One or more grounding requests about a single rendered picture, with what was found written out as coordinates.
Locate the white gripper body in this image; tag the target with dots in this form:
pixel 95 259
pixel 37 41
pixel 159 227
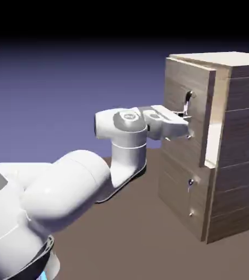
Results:
pixel 170 125

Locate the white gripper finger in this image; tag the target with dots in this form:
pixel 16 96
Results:
pixel 182 116

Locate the tall wood cabinet door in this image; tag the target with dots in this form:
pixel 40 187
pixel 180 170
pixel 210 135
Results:
pixel 177 87

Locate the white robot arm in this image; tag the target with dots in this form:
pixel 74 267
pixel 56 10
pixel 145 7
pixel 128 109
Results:
pixel 72 186

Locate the light wood cabinet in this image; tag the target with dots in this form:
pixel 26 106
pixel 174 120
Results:
pixel 242 142

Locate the short wood cabinet door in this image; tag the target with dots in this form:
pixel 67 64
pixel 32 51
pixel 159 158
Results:
pixel 177 192

